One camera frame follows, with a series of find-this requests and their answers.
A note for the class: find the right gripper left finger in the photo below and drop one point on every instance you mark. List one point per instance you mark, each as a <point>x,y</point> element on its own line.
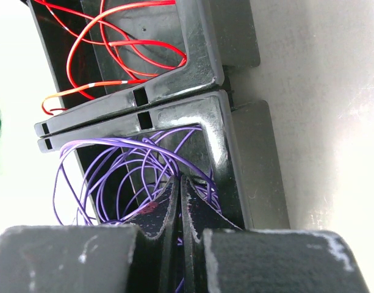
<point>148,247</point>

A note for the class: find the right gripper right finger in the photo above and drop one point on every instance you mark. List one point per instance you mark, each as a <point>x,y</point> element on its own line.
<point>199,221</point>

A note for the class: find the black three-compartment tray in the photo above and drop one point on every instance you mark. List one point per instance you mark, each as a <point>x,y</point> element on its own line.
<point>251,194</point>

